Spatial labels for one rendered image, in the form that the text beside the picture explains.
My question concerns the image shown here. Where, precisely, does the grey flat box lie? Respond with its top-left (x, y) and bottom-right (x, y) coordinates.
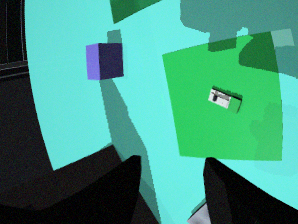
top-left (188, 201), bottom-right (212, 224)

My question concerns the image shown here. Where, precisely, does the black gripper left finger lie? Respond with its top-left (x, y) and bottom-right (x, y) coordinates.
top-left (0, 156), bottom-right (141, 224)

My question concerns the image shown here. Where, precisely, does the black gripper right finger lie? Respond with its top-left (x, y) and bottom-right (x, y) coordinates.
top-left (202, 157), bottom-right (298, 224)

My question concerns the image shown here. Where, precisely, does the dark navy block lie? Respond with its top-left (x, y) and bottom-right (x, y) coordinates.
top-left (85, 43), bottom-right (124, 80)

